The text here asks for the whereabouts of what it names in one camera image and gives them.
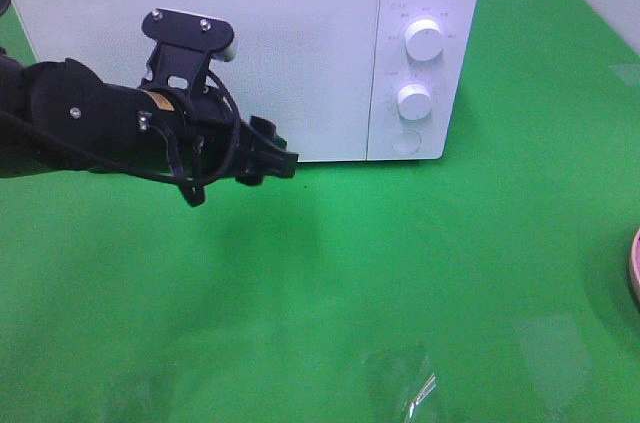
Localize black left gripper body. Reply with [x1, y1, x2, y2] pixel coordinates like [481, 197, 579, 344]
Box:
[139, 85, 255, 183]

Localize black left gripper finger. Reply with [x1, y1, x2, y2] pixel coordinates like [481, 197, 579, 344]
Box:
[249, 115, 287, 150]
[235, 149, 299, 186]

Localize round white door button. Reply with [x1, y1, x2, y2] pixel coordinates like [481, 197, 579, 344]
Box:
[392, 130, 422, 155]

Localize white microwave knob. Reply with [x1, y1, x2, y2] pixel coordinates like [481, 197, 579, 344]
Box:
[404, 18, 444, 62]
[397, 84, 433, 121]

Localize pink round plate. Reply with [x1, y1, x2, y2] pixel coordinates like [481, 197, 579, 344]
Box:
[628, 230, 640, 303]

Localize white microwave door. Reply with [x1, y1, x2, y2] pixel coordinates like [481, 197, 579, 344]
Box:
[13, 0, 378, 161]

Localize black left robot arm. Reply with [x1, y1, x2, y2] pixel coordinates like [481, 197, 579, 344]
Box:
[1, 45, 298, 188]

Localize white microwave oven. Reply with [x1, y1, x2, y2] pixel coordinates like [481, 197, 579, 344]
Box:
[13, 0, 477, 162]

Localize clear tape patch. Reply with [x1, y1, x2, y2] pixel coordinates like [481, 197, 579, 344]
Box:
[364, 343, 444, 422]

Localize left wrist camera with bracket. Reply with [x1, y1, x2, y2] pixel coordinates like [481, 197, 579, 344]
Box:
[141, 8, 236, 91]

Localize black left camera cable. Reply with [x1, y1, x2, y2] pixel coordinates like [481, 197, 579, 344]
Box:
[0, 0, 241, 209]

